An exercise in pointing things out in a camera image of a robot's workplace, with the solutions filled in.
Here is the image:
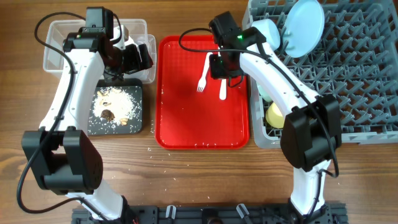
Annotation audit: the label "light blue plate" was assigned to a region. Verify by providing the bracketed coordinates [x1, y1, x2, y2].
[282, 0, 325, 58]

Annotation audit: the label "yellow cup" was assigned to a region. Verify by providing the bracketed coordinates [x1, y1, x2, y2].
[266, 103, 284, 128]

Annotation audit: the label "light blue bowl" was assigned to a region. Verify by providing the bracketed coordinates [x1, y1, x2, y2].
[251, 19, 280, 51]

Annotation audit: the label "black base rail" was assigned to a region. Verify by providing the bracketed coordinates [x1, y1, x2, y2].
[71, 203, 349, 224]

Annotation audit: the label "clear plastic waste bin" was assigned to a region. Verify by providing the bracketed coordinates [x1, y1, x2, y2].
[43, 19, 157, 84]

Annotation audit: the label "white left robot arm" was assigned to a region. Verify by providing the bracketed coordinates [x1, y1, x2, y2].
[17, 27, 153, 223]

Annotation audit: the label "pink plastic fork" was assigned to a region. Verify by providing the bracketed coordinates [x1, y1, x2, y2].
[197, 52, 212, 93]

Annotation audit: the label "grey dishwasher rack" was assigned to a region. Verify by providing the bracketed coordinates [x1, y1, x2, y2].
[241, 0, 398, 149]

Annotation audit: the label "white plastic spoon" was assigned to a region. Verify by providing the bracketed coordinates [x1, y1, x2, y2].
[219, 79, 227, 100]

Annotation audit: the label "rice and food scraps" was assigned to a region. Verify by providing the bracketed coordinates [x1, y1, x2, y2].
[92, 87, 142, 126]

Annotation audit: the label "red serving tray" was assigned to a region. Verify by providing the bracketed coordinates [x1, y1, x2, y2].
[155, 35, 250, 150]

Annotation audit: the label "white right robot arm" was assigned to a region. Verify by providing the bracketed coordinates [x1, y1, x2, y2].
[209, 12, 341, 223]

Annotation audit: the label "black food waste tray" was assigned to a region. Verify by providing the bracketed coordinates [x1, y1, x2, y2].
[88, 78, 143, 136]

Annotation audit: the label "green bowl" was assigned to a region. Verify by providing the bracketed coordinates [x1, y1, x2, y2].
[257, 85, 272, 103]

